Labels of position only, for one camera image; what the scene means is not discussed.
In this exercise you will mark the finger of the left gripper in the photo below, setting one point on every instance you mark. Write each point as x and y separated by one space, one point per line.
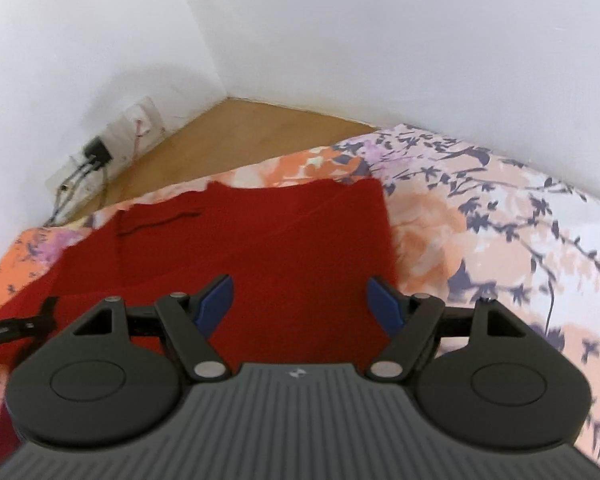
37 326

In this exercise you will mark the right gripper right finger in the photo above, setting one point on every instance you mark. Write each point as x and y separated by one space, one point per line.
410 322

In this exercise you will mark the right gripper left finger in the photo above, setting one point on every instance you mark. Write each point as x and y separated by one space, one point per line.
190 320

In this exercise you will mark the red knitted garment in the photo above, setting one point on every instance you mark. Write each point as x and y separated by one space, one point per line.
300 258

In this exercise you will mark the floral orange bed sheet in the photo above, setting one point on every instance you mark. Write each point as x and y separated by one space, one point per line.
466 221

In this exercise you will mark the black power adapter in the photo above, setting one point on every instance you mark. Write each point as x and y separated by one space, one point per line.
96 153

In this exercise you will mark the white wall socket panel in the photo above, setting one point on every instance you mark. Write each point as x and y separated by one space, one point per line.
131 135

